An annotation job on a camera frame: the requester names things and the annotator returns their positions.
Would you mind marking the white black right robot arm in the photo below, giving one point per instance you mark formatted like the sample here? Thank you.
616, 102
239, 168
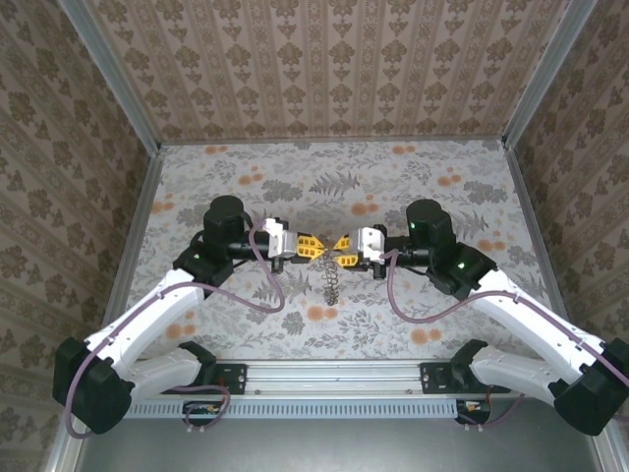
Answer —
521, 319

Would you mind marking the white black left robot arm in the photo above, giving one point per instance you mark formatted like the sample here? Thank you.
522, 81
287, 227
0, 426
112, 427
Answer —
147, 314

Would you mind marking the grey metal sheet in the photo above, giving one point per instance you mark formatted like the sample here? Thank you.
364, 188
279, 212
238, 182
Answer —
344, 447

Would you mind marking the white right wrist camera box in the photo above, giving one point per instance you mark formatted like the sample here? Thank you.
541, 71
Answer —
371, 243

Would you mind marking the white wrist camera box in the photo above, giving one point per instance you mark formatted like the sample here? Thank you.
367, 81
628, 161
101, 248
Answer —
280, 241
371, 243

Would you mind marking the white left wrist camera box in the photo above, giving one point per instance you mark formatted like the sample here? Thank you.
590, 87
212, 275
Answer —
280, 241

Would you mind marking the aluminium left side rail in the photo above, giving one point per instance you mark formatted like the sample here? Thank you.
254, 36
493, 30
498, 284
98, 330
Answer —
137, 221

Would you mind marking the aluminium right side rail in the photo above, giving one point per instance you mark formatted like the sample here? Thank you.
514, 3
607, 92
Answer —
524, 196

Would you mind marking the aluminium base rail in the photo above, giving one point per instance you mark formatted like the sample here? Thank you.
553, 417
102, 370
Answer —
334, 378

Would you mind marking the aluminium left corner post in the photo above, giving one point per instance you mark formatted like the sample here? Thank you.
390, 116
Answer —
113, 83

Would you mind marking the aluminium corner post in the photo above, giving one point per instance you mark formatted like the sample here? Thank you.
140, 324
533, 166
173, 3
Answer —
545, 74
113, 83

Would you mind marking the aluminium right corner post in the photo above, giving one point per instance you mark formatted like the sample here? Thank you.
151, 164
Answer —
545, 74

